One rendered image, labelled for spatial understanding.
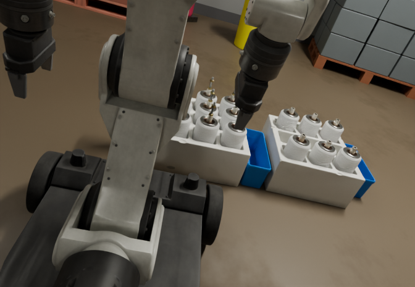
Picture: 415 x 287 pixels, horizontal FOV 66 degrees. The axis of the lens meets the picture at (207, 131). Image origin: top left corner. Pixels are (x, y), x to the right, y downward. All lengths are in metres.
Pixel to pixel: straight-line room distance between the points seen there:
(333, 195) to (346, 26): 2.15
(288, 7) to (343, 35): 2.82
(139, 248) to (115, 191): 0.14
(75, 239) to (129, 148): 0.21
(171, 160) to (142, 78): 0.71
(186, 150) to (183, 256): 0.50
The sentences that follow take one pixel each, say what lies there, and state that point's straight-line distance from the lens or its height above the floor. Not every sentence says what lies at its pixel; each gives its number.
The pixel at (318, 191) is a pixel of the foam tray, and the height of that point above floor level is 0.07.
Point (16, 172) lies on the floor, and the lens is 1.34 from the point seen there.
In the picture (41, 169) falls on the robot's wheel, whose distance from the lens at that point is 1.06.
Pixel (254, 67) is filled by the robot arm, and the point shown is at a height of 0.69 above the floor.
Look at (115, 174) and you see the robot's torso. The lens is 0.74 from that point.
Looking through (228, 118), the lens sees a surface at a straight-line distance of 1.38.
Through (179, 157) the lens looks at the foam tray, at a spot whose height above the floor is 0.10.
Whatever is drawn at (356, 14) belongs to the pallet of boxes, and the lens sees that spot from 3.40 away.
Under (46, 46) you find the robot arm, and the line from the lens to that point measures 0.72.
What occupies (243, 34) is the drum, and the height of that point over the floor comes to 0.13.
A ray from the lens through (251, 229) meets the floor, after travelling 1.28.
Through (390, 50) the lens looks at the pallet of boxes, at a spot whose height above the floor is 0.37.
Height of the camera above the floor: 0.90
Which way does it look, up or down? 32 degrees down
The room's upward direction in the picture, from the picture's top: 18 degrees clockwise
